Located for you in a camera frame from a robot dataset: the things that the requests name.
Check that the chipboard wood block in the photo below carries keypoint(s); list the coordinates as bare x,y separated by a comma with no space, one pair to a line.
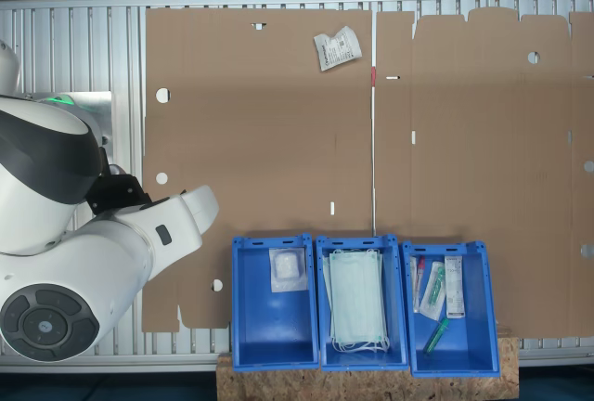
371,384

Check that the blue bin holding masks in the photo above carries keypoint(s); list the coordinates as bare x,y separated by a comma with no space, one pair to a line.
394,308

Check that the long white printed packet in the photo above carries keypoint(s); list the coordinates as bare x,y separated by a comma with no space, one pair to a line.
455,287

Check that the loose green tube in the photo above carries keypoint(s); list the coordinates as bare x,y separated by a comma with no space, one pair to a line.
436,337

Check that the blue bin holding tubes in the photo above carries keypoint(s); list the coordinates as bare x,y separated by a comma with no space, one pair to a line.
468,345

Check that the clear cotton packet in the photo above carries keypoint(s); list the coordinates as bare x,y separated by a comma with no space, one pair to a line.
287,268

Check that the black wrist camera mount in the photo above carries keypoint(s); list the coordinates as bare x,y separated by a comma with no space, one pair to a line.
116,192

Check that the white face mask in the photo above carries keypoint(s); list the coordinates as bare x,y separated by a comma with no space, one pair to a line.
326,275
357,299

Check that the blue bin holding cotton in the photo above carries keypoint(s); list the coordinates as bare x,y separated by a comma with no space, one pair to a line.
274,327

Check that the printed white cotton packet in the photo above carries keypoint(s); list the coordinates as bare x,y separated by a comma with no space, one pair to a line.
337,48

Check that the brown cardboard sheet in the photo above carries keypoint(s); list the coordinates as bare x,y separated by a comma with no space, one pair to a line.
487,164
255,150

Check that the green tube in clear pouch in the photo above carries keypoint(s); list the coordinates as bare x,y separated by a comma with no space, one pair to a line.
434,289

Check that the red-capped tube packet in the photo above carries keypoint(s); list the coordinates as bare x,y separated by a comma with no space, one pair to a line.
417,285

